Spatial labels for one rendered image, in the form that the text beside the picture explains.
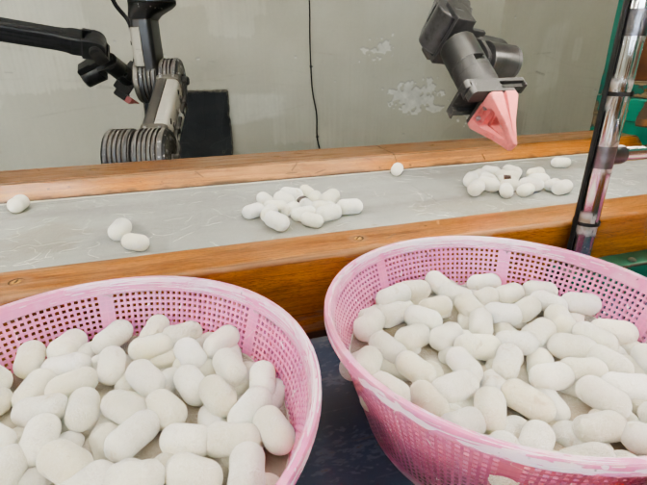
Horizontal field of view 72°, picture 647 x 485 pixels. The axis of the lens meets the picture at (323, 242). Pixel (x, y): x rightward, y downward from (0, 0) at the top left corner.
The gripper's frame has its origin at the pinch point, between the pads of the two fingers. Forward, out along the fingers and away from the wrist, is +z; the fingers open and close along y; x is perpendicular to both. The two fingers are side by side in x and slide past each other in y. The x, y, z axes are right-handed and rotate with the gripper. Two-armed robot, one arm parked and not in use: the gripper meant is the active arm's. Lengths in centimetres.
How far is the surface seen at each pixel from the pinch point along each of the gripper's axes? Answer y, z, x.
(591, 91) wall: 144, -85, 80
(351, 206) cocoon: -24.0, 4.4, 4.5
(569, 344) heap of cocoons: -19.5, 29.0, -14.4
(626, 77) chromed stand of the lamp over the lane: -4.6, 8.3, -19.5
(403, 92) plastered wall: 91, -147, 138
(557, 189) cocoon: 7.5, 6.3, 3.5
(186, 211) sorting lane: -44.3, -2.1, 11.6
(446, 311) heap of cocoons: -24.7, 23.5, -8.9
